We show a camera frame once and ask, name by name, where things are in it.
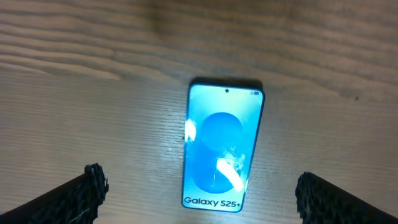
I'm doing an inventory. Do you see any blue Samsung Galaxy smartphone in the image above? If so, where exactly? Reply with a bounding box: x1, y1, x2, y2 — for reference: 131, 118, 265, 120
181, 82, 266, 213

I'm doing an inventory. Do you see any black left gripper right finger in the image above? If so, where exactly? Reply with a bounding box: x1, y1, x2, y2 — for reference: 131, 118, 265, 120
295, 172, 397, 224

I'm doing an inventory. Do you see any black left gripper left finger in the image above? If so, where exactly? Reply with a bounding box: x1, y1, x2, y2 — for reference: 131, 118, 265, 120
1, 163, 109, 224

